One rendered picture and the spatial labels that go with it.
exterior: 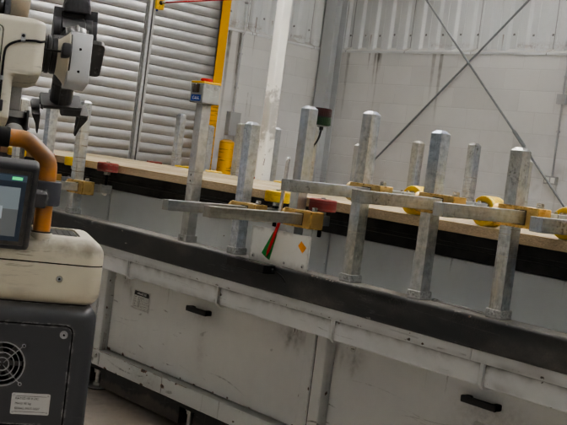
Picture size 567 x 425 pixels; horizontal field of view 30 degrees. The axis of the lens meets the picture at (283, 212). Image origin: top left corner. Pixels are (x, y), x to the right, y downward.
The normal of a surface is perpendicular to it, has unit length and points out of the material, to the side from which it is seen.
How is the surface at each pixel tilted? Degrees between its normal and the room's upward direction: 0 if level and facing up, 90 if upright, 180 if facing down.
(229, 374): 90
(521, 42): 90
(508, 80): 90
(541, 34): 90
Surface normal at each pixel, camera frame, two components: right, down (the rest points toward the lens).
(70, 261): 0.29, 0.08
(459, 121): -0.75, -0.06
